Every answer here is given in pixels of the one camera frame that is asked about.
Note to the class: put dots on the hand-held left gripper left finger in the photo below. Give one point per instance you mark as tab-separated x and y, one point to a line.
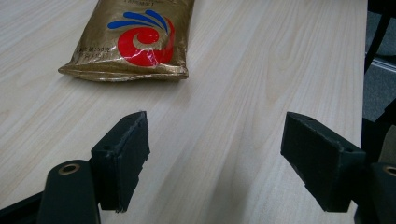
120	161

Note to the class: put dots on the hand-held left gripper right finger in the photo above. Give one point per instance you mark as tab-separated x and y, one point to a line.
323	161

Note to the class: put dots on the gold foil snack bag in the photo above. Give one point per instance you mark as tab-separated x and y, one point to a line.
134	40

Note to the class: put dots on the black metal stand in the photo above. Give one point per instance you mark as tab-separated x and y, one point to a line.
377	34

